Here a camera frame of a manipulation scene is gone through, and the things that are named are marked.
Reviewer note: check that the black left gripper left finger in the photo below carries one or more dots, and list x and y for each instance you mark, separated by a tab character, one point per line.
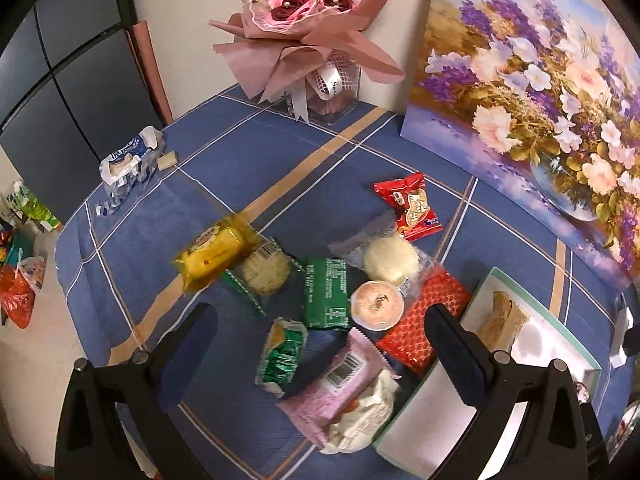
91	443

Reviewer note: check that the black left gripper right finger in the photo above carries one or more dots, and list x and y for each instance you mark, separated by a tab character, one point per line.
551	440

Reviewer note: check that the beige orange cake packet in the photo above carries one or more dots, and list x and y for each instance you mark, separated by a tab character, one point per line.
504	323

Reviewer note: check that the cream white snack packet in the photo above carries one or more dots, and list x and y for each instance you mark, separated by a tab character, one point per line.
358	424

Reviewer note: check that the green white packet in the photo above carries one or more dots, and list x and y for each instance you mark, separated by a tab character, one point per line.
281	355

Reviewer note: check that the small pudding cup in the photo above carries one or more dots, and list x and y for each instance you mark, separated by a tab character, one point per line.
377	305

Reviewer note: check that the pink snack packet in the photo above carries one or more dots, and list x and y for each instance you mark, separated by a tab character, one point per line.
351	371

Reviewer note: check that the yellow soft bread packet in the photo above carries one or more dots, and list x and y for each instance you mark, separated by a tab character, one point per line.
223	245

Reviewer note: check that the round rice cracker green packet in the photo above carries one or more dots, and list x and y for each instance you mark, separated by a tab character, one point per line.
263	273

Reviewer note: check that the round white bun clear packet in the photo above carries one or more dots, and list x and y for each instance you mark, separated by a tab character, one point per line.
383	255

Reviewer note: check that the white tray teal rim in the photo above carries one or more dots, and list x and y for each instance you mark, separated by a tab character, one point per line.
426	429

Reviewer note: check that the red plastic bag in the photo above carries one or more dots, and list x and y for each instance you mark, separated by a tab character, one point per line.
20	286

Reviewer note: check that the red checkered snack packet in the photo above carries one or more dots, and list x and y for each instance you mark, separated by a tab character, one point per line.
407	342

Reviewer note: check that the green box on floor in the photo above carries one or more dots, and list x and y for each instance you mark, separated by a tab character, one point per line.
23	200

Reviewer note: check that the crumpled blue white wrapper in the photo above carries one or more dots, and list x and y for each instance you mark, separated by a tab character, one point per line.
133	164

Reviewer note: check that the dark green snack packet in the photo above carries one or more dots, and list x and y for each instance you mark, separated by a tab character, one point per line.
326	303

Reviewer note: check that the red cartoon snack packet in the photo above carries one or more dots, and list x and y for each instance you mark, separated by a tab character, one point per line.
415	218

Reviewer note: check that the blue plaid tablecloth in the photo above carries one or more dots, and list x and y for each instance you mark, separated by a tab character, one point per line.
312	187

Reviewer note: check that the small beige eraser block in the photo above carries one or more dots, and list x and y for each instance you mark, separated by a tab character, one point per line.
167	161

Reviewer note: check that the dark cabinet doors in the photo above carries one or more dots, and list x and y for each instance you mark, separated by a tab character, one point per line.
73	90

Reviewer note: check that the flower painting canvas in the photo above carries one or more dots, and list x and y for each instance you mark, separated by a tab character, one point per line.
539	99

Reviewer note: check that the pink flower bouquet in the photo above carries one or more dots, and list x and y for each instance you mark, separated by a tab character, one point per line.
307	53

